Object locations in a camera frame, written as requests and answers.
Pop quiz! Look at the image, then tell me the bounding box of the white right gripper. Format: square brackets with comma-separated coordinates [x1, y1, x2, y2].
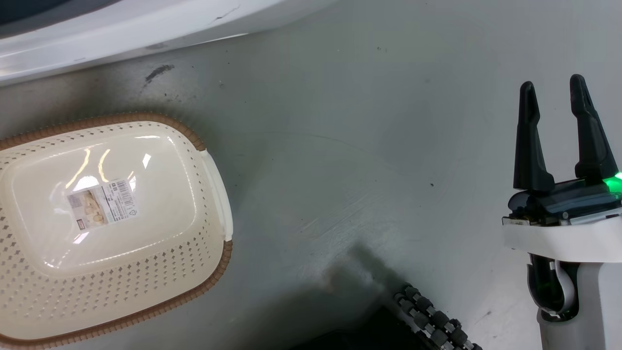
[501, 74, 622, 264]

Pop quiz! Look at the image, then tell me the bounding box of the cream perforated laundry basket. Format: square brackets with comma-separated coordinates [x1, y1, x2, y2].
[0, 112, 233, 349]

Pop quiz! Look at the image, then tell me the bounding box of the white washing machine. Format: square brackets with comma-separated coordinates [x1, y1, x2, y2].
[0, 0, 341, 87]

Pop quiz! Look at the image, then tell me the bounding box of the paper product label sticker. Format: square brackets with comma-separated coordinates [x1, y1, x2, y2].
[67, 178, 138, 230]

